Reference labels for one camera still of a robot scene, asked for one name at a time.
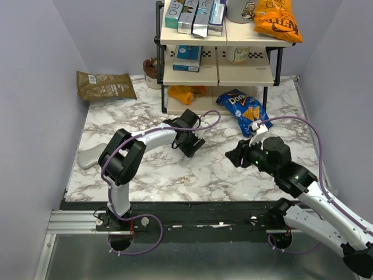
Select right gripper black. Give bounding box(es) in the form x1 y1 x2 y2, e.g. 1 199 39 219
224 134 279 177

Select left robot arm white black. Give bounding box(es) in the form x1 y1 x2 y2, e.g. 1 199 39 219
98 109 205 230

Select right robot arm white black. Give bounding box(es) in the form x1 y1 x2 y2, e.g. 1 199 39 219
225 137 372 278

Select blue Doritos chip bag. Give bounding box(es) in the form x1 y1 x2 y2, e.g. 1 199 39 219
216 89 269 138

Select small orange snack bag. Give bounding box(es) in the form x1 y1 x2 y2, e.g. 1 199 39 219
167 86 207 105

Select blue box middle shelf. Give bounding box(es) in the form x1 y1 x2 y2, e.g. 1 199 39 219
173 45 202 72

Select white cup brown contents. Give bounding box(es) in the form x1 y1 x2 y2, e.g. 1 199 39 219
143 58 161 89

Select white green cup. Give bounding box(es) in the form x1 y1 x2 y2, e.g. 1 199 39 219
226 47 250 64

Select brown coffee bag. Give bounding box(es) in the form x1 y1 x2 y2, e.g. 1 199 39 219
76 71 137 102

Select silver toothpaste box left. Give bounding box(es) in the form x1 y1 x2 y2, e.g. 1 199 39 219
177 0 199 35

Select blue white toothpaste box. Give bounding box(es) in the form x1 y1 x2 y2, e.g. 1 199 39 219
207 0 226 36

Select teal toothpaste box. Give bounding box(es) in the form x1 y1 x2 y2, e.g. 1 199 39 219
164 0 185 29

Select white mug with cartoon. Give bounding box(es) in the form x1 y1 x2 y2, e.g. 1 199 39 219
226 0 258 24

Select orange chip bag top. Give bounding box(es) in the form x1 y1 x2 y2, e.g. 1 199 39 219
254 0 303 43

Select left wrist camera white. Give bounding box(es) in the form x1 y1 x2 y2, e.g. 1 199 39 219
193 116 211 139

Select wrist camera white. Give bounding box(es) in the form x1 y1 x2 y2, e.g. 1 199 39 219
249 121 268 147
193 116 211 139

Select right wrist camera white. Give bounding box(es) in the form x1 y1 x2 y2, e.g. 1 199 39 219
249 121 268 147

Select beige shelf rack black frame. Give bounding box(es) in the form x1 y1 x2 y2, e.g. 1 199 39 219
154 1 292 110

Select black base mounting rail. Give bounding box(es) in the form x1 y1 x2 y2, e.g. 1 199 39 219
58 199 292 249

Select aluminium frame rail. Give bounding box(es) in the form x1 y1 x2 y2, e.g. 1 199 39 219
47 211 108 235

